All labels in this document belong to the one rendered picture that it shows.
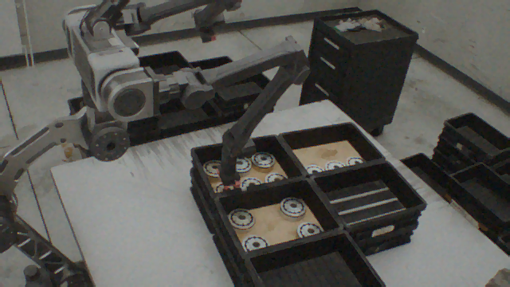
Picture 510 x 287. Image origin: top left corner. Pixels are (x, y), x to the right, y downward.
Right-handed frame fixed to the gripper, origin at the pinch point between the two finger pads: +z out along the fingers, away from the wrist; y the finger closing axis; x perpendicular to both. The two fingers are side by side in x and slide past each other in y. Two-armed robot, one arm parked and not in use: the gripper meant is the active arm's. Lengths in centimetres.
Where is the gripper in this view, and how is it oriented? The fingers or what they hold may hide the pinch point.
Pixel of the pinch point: (227, 189)
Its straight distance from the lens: 200.0
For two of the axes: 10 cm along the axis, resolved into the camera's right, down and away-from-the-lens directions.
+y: -3.6, -5.6, 7.4
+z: -0.7, 8.1, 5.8
